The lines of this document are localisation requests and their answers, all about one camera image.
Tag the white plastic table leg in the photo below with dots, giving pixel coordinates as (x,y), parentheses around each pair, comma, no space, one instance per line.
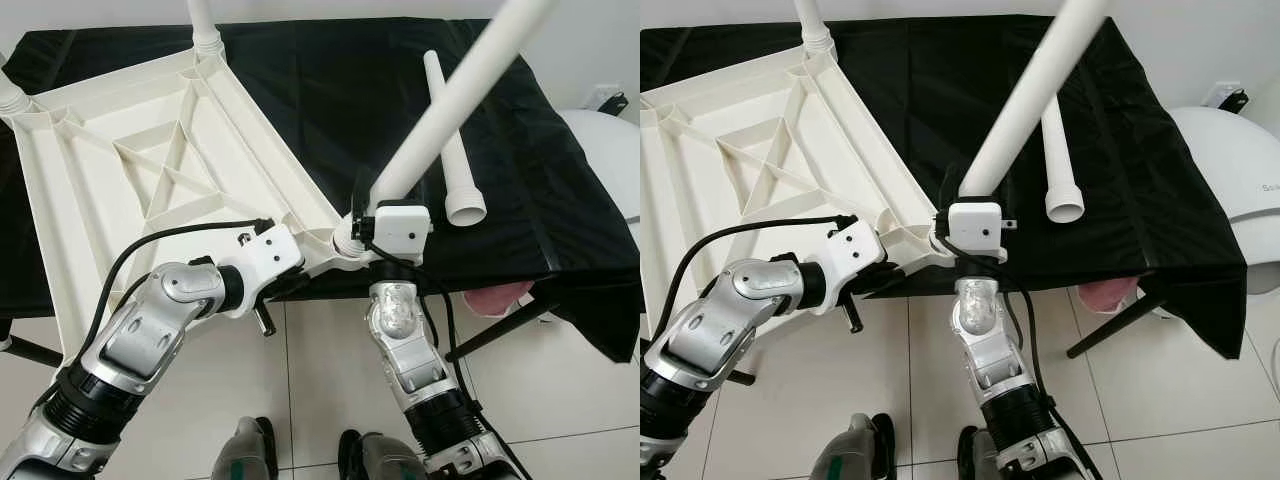
(460,90)
(203,20)
(810,20)
(1040,90)
(455,150)
(8,95)
(1058,150)

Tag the white plastic table top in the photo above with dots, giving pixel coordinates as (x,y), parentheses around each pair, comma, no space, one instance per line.
(100,200)
(720,200)

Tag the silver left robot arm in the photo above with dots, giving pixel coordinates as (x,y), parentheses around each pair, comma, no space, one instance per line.
(720,330)
(140,330)

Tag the black metal table leg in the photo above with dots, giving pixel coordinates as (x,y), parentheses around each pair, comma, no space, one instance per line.
(500,331)
(1120,321)
(30,351)
(740,378)

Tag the grey robot left leg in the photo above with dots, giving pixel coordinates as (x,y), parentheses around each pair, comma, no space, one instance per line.
(852,455)
(245,455)

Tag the grey robot leg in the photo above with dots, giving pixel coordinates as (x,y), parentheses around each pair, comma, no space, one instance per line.
(245,455)
(852,455)
(385,460)
(1000,458)

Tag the pink object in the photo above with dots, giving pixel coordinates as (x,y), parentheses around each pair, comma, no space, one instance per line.
(500,295)
(1110,292)

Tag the grey robot right leg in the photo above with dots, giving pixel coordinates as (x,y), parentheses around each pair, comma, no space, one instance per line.
(1000,458)
(385,460)

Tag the black tablecloth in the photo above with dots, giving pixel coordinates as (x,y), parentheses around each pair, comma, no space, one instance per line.
(1170,180)
(580,180)

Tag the black power plug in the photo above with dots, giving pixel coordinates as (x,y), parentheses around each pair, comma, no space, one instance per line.
(615,103)
(1236,100)

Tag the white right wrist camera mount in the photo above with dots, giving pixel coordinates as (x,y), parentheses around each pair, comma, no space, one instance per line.
(400,225)
(975,225)

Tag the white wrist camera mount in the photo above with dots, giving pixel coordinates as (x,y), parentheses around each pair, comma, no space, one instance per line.
(400,225)
(855,245)
(975,225)
(275,250)

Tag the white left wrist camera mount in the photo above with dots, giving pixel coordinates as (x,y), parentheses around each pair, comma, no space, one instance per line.
(855,245)
(275,250)

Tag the white wall socket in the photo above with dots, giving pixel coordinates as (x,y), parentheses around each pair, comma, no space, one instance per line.
(1220,93)
(600,95)

